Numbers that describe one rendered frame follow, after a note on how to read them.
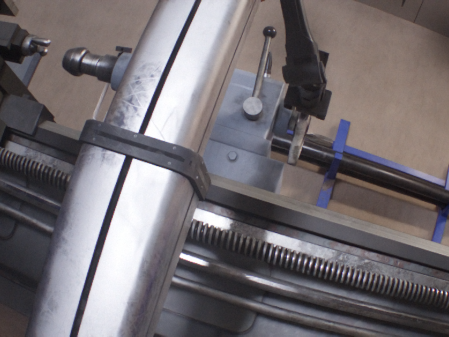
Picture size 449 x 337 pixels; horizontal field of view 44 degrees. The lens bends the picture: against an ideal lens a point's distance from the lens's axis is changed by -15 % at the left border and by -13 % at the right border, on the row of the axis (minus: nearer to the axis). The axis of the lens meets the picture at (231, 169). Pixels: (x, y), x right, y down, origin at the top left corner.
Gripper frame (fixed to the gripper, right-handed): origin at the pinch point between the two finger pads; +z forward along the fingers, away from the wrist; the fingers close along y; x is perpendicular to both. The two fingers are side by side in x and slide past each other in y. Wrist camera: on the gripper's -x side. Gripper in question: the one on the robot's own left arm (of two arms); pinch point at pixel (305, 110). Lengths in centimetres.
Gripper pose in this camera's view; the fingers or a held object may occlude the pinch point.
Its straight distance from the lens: 152.7
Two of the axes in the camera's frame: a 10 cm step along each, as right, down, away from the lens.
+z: 0.4, 2.5, 9.7
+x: -3.2, 9.2, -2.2
